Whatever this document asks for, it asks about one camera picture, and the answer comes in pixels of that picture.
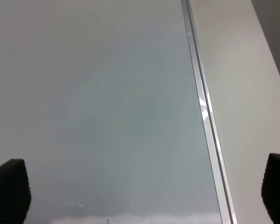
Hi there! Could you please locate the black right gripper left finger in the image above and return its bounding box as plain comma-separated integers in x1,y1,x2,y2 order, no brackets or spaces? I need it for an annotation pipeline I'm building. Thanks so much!
0,159,32,224

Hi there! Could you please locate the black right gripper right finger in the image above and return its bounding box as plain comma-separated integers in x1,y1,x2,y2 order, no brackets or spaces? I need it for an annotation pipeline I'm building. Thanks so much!
261,153,280,224

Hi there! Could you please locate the white framed whiteboard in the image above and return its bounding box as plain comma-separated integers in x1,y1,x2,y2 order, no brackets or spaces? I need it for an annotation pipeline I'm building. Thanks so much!
0,0,237,224

